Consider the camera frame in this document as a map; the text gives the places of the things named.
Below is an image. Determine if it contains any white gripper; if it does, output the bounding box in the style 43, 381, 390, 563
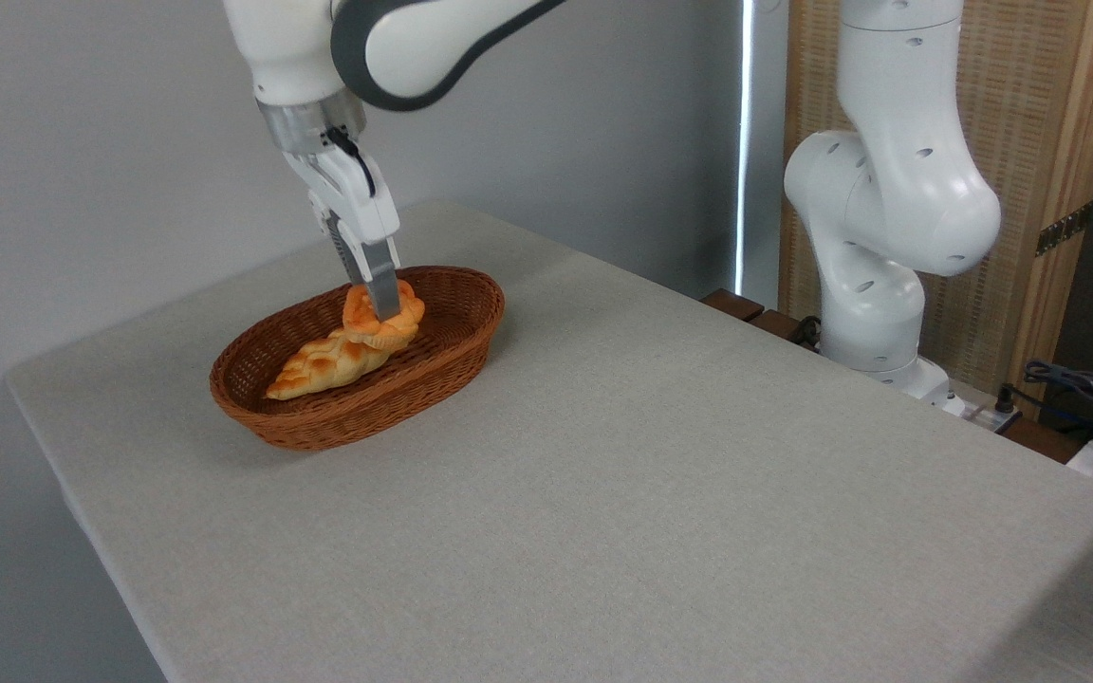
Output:
282, 141, 403, 323

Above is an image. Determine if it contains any round orange bread roll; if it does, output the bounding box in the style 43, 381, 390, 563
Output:
342, 279, 427, 345

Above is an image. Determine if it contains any braided golden bread loaf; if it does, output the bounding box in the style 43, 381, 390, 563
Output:
266, 326, 398, 401

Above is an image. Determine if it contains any brown woven wicker basket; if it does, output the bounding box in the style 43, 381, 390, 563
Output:
209, 265, 507, 452

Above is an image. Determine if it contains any dark brown wooden slat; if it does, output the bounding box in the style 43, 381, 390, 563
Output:
701, 289, 766, 323
748, 309, 823, 354

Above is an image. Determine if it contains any bright vertical light strip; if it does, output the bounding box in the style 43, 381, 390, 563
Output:
734, 0, 755, 297

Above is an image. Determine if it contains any white power strip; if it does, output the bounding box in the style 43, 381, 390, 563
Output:
943, 379, 1024, 434

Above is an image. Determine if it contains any metal screen hinge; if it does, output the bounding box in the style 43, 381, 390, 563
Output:
1035, 202, 1093, 258

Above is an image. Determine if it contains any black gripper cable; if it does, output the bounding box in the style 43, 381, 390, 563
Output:
324, 126, 379, 199

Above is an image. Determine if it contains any black cable bundle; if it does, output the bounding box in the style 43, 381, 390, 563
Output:
1023, 359, 1093, 439

